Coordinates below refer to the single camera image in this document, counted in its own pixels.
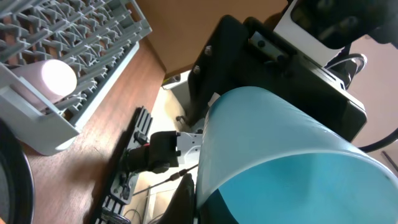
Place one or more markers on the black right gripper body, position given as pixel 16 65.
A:
pixel 247 53

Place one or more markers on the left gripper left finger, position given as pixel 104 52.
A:
pixel 181 208

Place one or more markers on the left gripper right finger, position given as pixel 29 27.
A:
pixel 215 211

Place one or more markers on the blue plastic cup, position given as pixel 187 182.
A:
pixel 272 163

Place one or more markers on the pink plastic cup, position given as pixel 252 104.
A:
pixel 53 78

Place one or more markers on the grey dishwasher rack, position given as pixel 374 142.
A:
pixel 96 39

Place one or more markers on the round black tray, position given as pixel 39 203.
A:
pixel 17 184

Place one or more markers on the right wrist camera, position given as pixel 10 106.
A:
pixel 320 29

